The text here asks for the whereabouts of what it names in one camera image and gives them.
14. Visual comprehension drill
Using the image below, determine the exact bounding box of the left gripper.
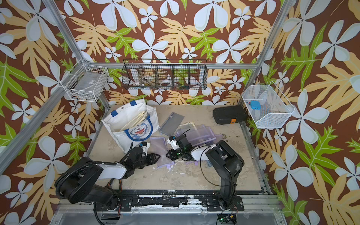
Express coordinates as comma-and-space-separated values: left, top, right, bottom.
134, 152, 162, 170

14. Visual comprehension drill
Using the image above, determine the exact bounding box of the grey mesh pouch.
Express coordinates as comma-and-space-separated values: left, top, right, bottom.
159, 112, 185, 136

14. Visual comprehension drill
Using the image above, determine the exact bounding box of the cream mesh pouch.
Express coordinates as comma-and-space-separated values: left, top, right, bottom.
120, 111, 149, 131

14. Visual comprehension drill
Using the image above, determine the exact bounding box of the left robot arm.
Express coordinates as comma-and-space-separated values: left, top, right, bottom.
55, 147, 161, 205

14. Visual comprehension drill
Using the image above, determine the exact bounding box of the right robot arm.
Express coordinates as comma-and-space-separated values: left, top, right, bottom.
166, 134, 245, 210

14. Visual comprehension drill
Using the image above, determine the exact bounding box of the white canvas tote bag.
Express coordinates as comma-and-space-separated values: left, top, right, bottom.
102, 99, 159, 153

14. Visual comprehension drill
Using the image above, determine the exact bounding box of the black zippered case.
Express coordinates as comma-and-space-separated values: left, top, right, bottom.
212, 106, 248, 125

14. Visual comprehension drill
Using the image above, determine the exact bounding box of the blue small object in basket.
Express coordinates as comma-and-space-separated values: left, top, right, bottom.
250, 100, 261, 110

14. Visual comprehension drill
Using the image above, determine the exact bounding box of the white mesh basket right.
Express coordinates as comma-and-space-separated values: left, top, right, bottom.
241, 82, 295, 129

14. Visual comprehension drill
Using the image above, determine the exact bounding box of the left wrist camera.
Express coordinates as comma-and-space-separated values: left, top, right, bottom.
139, 142, 150, 155

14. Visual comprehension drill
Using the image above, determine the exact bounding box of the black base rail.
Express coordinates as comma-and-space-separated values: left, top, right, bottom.
92, 189, 245, 212

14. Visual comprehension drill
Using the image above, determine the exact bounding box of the black wire basket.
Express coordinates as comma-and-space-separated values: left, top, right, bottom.
121, 59, 208, 90

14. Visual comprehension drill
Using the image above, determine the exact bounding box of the white wire basket left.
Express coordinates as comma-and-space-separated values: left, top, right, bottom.
61, 60, 109, 102

